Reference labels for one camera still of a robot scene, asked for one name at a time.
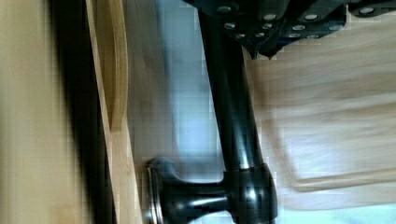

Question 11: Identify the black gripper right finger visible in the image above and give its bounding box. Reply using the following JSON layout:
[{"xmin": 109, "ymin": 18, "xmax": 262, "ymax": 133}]
[{"xmin": 258, "ymin": 0, "xmax": 395, "ymax": 58}]

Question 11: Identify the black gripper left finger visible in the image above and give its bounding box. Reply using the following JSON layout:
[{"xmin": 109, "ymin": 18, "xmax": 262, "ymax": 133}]
[{"xmin": 183, "ymin": 0, "xmax": 290, "ymax": 59}]

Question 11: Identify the wooden drawer with black handle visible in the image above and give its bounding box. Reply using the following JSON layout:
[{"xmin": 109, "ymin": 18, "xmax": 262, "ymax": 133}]
[{"xmin": 86, "ymin": 0, "xmax": 395, "ymax": 224}]

